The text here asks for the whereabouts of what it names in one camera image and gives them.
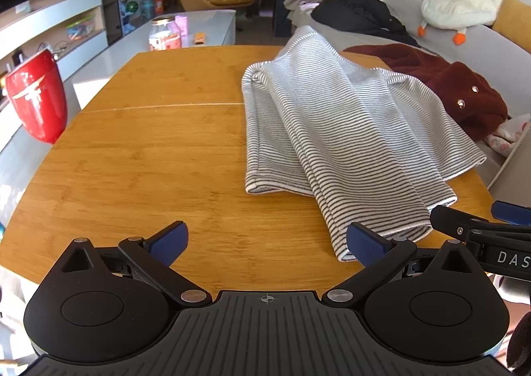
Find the striped grey white sweater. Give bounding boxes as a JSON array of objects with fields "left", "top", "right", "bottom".
[{"left": 241, "top": 26, "right": 486, "bottom": 262}]

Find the floral white cloth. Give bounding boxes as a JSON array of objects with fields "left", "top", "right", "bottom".
[{"left": 484, "top": 113, "right": 530, "bottom": 158}]

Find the dark red fleece jacket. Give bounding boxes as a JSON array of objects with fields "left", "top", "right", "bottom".
[{"left": 347, "top": 43, "right": 508, "bottom": 141}]

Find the grey sofa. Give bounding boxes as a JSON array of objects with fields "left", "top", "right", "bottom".
[{"left": 285, "top": 0, "right": 531, "bottom": 194}]

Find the white plush goose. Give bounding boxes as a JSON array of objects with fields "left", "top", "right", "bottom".
[{"left": 417, "top": 0, "right": 502, "bottom": 46}]

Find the glass candy jar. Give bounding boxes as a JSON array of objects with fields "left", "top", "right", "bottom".
[{"left": 148, "top": 17, "right": 182, "bottom": 51}]

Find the orange small packet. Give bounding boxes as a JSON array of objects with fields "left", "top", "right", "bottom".
[{"left": 193, "top": 33, "right": 206, "bottom": 46}]

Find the black jacket on sofa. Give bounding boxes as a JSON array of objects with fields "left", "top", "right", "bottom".
[{"left": 311, "top": 0, "right": 418, "bottom": 47}]

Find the white coffee table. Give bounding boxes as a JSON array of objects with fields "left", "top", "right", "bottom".
[{"left": 71, "top": 9, "right": 236, "bottom": 109}]

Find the plastic box with toys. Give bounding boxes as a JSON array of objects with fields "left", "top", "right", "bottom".
[{"left": 66, "top": 15, "right": 95, "bottom": 41}]

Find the white tv shelf unit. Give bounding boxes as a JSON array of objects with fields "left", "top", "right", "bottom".
[{"left": 1, "top": 0, "right": 108, "bottom": 81}]

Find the blue water bottle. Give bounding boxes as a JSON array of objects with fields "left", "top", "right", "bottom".
[{"left": 140, "top": 0, "right": 155, "bottom": 20}]

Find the green ball toy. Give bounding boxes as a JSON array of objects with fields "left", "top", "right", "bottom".
[{"left": 125, "top": 1, "right": 139, "bottom": 15}]

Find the orange container on floor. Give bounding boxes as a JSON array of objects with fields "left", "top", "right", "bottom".
[{"left": 153, "top": 0, "right": 164, "bottom": 16}]

